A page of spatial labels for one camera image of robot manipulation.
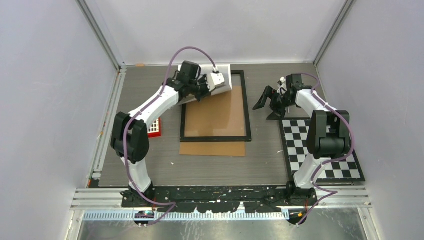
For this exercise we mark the black white checkerboard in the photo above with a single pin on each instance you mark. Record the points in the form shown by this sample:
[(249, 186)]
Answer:
[(319, 149)]

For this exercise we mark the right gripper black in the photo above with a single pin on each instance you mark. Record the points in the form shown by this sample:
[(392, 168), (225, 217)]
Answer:
[(278, 114)]

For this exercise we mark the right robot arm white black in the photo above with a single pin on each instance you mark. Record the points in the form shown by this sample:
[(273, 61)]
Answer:
[(308, 99)]

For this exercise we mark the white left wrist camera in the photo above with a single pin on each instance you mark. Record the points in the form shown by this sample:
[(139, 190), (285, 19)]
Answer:
[(214, 80)]

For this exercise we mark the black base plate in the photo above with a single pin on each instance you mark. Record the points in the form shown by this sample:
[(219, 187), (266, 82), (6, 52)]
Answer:
[(220, 199)]

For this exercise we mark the red screw box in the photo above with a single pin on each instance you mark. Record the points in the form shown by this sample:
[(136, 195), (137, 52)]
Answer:
[(155, 130)]

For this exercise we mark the brown fibreboard backing board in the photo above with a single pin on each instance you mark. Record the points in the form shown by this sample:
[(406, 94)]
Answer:
[(221, 149)]

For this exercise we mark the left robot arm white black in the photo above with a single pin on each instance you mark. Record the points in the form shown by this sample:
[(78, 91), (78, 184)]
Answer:
[(129, 137)]

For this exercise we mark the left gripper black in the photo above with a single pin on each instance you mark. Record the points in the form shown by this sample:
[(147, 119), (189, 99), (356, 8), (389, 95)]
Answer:
[(207, 93)]

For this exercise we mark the black picture frame with photo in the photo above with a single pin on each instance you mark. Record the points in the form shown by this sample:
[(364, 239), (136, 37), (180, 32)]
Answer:
[(246, 109)]

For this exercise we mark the landscape photo print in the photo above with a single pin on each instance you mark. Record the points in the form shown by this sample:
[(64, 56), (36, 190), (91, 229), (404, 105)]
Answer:
[(205, 69)]

